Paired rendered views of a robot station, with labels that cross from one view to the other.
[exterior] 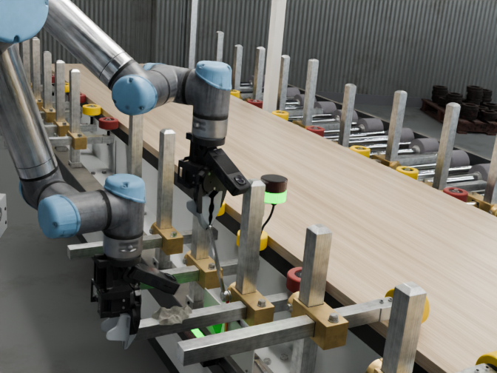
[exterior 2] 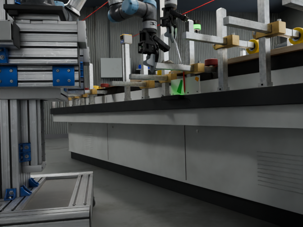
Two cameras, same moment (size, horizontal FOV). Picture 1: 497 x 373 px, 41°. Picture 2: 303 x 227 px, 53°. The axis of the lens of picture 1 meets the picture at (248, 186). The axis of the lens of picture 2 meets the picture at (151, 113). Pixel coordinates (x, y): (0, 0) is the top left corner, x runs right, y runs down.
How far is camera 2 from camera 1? 111 cm
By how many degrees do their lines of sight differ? 19
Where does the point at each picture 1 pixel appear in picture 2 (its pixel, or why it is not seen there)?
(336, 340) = (236, 41)
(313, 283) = (222, 28)
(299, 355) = (221, 60)
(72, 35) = not seen: outside the picture
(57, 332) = not seen: hidden behind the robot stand
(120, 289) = (151, 41)
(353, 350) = (236, 82)
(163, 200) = (144, 69)
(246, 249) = (189, 45)
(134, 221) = (154, 14)
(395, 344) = (262, 12)
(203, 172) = (170, 16)
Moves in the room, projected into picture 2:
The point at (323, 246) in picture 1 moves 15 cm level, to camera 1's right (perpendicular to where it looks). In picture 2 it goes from (223, 14) to (252, 13)
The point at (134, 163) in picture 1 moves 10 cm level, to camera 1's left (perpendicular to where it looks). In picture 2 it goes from (126, 70) to (114, 70)
